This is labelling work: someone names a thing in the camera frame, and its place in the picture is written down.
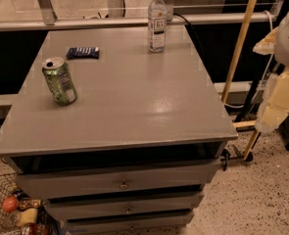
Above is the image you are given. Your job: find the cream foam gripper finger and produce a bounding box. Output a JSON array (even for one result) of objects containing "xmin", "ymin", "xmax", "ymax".
[
  {"xmin": 253, "ymin": 27, "xmax": 278, "ymax": 55},
  {"xmin": 255, "ymin": 68, "xmax": 289, "ymax": 133}
]

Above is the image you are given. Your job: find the clear plastic water bottle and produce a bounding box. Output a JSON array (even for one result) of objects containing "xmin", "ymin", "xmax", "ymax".
[{"xmin": 148, "ymin": 0, "xmax": 168, "ymax": 53}]

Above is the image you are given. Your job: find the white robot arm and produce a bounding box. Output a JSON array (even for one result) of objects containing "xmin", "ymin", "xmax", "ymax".
[{"xmin": 253, "ymin": 12, "xmax": 289, "ymax": 133}]

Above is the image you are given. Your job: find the grey drawer cabinet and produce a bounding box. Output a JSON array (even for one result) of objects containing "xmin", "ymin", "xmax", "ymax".
[{"xmin": 0, "ymin": 25, "xmax": 237, "ymax": 235}]

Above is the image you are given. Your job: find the blue snack bar packet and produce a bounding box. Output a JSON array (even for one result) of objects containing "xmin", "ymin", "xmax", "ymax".
[{"xmin": 66, "ymin": 47, "xmax": 100, "ymax": 60}]

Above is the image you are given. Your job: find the green soda can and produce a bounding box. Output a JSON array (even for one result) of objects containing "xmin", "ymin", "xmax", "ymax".
[{"xmin": 42, "ymin": 57, "xmax": 77, "ymax": 106}]

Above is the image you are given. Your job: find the metal railing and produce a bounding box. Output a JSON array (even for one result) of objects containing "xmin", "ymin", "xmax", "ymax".
[{"xmin": 0, "ymin": 12, "xmax": 277, "ymax": 32}]

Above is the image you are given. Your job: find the red round fruit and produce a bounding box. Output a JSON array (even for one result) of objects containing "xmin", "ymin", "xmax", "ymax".
[{"xmin": 2, "ymin": 196, "xmax": 19, "ymax": 213}]

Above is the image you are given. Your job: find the wooden easel frame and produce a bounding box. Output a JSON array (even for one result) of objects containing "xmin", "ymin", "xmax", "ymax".
[{"xmin": 220, "ymin": 0, "xmax": 263, "ymax": 162}]

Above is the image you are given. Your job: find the black wire basket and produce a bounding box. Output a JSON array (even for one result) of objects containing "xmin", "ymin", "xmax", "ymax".
[{"xmin": 0, "ymin": 173, "xmax": 59, "ymax": 235}]

